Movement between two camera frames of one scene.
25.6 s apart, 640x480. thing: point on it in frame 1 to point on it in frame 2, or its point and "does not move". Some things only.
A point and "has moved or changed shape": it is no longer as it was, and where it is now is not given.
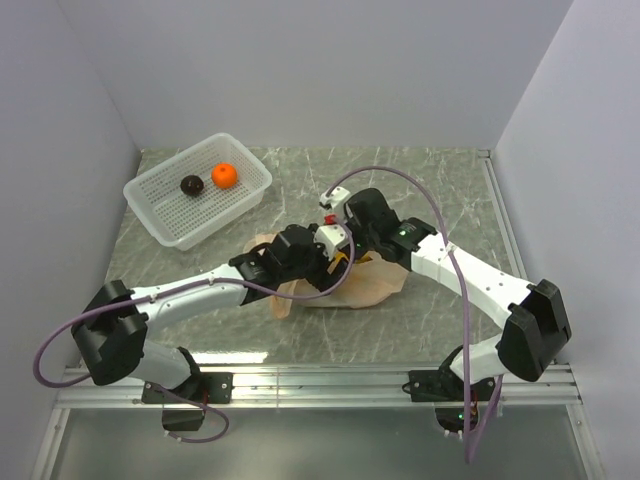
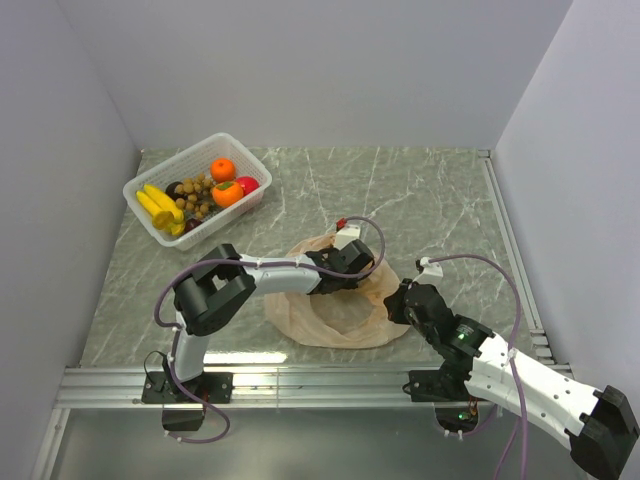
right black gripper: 350,215 to 394,303
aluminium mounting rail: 272,386 does not move
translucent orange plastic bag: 366,282 has moved or changed shape
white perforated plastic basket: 183,221 does not move
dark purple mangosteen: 192,185 to 170,191
